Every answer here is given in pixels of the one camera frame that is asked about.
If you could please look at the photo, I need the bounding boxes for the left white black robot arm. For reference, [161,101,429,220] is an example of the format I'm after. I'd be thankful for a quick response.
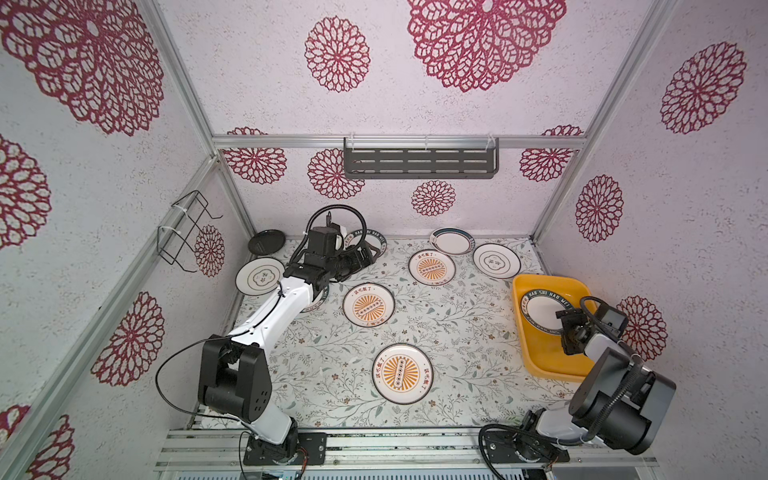
[198,241,382,455]

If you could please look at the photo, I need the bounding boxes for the dark grey wall shelf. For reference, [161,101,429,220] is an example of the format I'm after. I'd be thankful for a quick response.
[342,138,500,180]

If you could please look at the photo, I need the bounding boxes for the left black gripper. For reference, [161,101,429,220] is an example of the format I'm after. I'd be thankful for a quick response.
[325,239,379,282]

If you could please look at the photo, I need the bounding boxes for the small black dish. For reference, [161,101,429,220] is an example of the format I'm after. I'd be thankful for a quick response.
[247,229,286,256]

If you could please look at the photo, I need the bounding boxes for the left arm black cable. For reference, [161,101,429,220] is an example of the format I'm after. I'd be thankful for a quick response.
[154,203,368,421]

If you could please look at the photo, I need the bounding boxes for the green rim plate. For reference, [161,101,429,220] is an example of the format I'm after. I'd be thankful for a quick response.
[520,289,574,335]
[429,227,476,256]
[301,287,329,313]
[344,229,388,258]

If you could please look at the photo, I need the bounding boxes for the yellow plastic bin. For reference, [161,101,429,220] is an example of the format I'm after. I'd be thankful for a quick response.
[512,274,594,382]

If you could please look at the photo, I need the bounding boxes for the white plate grey motif left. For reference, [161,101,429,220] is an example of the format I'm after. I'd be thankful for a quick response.
[235,257,285,296]

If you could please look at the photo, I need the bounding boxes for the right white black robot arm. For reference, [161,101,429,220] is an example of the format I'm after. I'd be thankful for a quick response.
[523,303,677,455]

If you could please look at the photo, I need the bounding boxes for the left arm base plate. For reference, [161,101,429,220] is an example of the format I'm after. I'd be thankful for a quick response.
[243,433,328,467]

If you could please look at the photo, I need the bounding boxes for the white plate grey motif right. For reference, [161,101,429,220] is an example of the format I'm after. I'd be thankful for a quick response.
[472,243,522,280]

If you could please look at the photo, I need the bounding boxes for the white plate grey motif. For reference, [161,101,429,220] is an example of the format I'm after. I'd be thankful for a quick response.
[235,257,285,296]
[472,243,522,280]

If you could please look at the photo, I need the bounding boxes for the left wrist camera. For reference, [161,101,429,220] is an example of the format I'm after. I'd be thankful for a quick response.
[308,223,347,257]

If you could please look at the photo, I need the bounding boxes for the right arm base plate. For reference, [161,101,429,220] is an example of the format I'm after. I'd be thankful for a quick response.
[479,425,570,464]

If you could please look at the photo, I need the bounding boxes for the floral patterned table mat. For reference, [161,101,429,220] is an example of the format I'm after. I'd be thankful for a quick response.
[268,238,576,427]

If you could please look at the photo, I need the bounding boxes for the black wire wall rack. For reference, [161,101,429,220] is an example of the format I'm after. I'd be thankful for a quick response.
[155,190,223,276]

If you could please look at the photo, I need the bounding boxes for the orange sunburst plate back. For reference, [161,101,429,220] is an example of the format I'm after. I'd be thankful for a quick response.
[408,249,456,286]

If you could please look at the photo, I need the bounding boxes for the aluminium front rail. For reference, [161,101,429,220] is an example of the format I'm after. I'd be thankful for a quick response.
[154,427,660,473]

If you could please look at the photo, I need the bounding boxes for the orange sunburst plate front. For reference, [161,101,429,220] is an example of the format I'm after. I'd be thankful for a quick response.
[371,343,435,405]

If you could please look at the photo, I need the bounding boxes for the orange sunburst plate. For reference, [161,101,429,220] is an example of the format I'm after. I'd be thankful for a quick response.
[371,343,435,405]
[408,249,456,286]
[342,283,396,328]

